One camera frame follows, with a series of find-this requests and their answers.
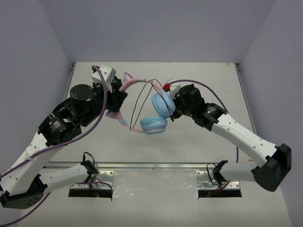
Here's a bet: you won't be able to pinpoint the pink blue cat-ear headphones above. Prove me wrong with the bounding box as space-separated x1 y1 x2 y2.
106 71 175 135

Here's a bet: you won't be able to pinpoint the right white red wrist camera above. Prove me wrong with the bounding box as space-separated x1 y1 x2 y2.
162 78 181 99

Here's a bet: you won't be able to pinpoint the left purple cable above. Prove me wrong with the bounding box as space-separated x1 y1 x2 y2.
0 65 107 227

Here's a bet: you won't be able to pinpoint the metal base plate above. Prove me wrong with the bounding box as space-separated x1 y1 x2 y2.
196 169 241 191
70 170 115 190

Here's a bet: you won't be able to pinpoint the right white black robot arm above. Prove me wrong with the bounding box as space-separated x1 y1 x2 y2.
170 84 292 192

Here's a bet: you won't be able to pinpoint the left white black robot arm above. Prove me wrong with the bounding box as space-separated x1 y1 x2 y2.
0 77 127 210

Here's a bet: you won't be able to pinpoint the right black base cable loop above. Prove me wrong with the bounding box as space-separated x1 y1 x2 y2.
205 160 232 187

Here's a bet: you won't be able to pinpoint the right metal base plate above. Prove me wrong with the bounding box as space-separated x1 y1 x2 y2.
196 169 241 191

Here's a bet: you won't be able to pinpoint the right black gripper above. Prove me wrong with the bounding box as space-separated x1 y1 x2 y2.
165 91 195 119

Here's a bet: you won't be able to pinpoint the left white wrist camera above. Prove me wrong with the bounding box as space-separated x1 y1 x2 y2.
91 65 116 93

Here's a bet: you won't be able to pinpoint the black base cable loop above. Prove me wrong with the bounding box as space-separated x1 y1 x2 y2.
205 160 232 187
80 152 98 173

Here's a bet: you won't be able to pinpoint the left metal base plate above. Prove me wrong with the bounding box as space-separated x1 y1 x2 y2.
70 170 115 190

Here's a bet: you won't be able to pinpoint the black headphone audio cable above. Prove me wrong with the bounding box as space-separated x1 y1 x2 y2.
129 79 175 131

